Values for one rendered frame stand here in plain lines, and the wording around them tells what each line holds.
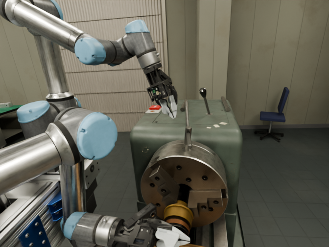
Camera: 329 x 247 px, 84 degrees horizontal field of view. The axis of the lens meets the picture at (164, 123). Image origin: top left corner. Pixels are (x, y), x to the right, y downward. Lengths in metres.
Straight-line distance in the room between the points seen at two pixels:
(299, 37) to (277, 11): 0.60
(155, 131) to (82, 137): 0.41
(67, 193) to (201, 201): 0.43
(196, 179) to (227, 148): 0.20
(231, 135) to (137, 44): 0.48
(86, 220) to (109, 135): 0.27
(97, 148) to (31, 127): 0.45
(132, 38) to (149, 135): 0.38
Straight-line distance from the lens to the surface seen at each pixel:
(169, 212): 0.60
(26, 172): 0.47
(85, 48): 0.60
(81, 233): 0.64
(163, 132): 0.78
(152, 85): 0.65
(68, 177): 0.68
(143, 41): 0.67
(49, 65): 0.95
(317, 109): 4.72
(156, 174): 0.62
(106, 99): 4.13
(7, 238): 0.83
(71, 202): 0.72
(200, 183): 0.66
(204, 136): 0.75
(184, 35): 3.77
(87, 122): 0.45
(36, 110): 0.87
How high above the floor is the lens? 1.55
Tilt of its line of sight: 20 degrees down
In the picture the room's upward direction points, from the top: 4 degrees counter-clockwise
